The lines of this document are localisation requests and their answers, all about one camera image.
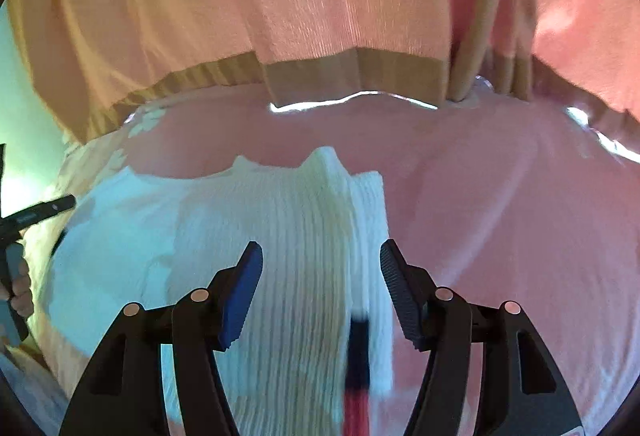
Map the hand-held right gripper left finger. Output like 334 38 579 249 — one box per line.
59 241 264 436

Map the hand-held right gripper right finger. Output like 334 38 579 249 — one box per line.
379 239 583 436

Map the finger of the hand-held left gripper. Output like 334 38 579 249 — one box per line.
0 195 77 238

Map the white red black knit sweater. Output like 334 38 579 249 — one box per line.
42 145 397 436

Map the person's left hand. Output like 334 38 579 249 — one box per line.
9 257 34 320

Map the pink bed sheet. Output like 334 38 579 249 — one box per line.
20 89 640 436

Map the pink curtain with tan hem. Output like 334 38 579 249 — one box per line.
7 0 481 147
450 0 640 162

